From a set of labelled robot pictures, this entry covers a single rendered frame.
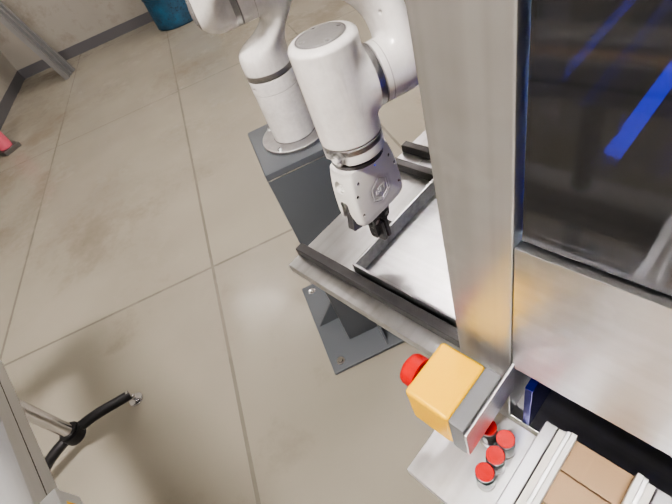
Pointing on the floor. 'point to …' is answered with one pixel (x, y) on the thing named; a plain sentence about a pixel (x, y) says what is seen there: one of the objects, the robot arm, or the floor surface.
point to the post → (477, 159)
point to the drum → (168, 13)
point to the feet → (89, 424)
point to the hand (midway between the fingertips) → (379, 226)
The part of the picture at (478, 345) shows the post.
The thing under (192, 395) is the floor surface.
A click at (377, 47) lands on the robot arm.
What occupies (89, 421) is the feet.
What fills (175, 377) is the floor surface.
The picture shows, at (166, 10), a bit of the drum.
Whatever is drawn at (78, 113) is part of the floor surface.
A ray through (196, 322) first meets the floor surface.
